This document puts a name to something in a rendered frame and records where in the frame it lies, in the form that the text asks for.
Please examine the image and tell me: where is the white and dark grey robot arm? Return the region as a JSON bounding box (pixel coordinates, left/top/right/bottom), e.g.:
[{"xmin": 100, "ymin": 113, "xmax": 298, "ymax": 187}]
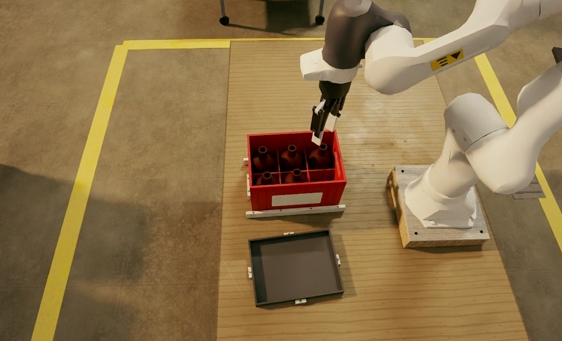
[{"xmin": 300, "ymin": 0, "xmax": 562, "ymax": 228}]

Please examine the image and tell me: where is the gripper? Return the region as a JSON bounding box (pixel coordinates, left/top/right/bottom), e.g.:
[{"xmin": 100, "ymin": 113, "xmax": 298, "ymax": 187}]
[{"xmin": 310, "ymin": 81, "xmax": 352, "ymax": 146}]

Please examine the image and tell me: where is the red divided crate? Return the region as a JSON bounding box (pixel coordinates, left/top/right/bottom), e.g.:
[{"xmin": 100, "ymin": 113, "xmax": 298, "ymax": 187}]
[{"xmin": 247, "ymin": 129, "xmax": 347, "ymax": 211}]

